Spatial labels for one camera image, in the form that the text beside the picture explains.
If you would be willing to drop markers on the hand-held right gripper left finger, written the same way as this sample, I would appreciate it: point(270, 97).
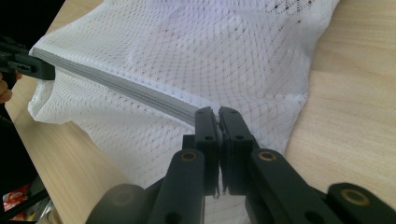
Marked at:
point(207, 137)

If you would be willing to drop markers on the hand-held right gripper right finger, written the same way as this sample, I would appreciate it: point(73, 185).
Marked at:
point(238, 140)

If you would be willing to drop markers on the white mesh laundry bag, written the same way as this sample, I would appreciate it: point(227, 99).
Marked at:
point(155, 62)

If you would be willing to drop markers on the red and white packet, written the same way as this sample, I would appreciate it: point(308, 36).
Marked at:
point(15, 197)

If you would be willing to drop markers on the black metal stand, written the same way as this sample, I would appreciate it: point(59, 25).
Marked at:
point(25, 203)

